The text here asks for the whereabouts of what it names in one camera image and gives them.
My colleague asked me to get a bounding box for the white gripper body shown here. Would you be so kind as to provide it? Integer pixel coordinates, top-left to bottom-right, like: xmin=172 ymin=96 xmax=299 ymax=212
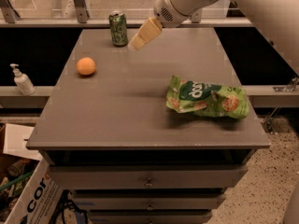
xmin=153 ymin=0 xmax=219 ymax=28

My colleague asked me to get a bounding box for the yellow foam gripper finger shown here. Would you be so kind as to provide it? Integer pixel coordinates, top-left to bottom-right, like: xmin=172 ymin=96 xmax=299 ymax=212
xmin=128 ymin=17 xmax=163 ymax=50

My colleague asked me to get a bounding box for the green soda can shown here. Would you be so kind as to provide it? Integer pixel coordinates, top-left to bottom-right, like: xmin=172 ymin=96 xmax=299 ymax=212
xmin=108 ymin=10 xmax=128 ymax=47

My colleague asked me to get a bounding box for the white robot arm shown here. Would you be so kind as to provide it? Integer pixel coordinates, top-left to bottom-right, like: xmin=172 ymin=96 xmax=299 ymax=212
xmin=129 ymin=0 xmax=299 ymax=74

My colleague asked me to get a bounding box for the green chip bag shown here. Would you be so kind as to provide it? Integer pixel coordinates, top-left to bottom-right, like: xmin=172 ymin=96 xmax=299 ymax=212
xmin=166 ymin=76 xmax=249 ymax=119

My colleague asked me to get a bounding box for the orange ball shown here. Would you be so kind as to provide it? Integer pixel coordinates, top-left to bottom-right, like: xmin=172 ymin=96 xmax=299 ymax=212
xmin=76 ymin=57 xmax=96 ymax=76

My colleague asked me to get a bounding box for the grey drawer cabinet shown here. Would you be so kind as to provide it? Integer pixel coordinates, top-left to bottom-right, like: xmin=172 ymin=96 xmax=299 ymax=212
xmin=27 ymin=28 xmax=269 ymax=224

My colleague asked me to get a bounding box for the white pump bottle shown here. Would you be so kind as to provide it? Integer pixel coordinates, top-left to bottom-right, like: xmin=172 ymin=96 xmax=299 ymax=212
xmin=10 ymin=63 xmax=36 ymax=95

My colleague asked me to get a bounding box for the metal drawer knob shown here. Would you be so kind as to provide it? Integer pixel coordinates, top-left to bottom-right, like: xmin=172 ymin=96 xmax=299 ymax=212
xmin=144 ymin=178 xmax=154 ymax=189

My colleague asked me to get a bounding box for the white cardboard box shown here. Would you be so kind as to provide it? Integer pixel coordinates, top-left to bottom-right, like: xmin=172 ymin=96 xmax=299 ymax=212
xmin=3 ymin=123 xmax=63 ymax=224

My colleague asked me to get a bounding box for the grey metal railing frame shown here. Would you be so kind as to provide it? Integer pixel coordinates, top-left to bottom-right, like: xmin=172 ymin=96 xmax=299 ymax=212
xmin=0 ymin=0 xmax=253 ymax=29

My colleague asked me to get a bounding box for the black cable on floor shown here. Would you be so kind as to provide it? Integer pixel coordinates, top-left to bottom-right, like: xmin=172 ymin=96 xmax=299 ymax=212
xmin=50 ymin=189 xmax=90 ymax=224

